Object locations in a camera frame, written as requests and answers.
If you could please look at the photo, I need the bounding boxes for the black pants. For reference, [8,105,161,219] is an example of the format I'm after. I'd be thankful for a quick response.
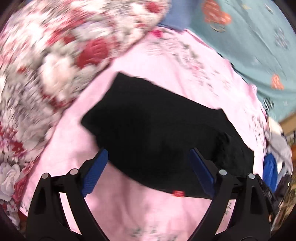
[81,73,254,198]

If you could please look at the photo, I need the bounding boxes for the blue garment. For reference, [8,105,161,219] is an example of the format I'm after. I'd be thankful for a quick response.
[263,153,278,193]

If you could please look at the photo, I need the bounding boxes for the grey sweatpants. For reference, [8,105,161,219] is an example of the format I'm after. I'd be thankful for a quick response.
[267,133,293,169]

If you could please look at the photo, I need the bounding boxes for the pink floral blanket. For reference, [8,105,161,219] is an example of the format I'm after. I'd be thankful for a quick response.
[21,28,266,240]

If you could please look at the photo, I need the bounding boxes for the red floral pillow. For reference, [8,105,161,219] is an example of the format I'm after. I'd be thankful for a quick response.
[1,1,171,226]

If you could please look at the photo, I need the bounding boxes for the teal heart-print bedsheet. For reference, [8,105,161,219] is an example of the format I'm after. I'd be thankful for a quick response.
[190,1,295,121]

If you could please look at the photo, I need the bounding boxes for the blue plaid pillow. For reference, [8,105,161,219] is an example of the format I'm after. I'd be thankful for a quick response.
[158,0,195,31]

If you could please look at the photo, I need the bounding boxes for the wooden bed frame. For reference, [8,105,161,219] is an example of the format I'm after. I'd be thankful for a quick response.
[280,113,296,135]

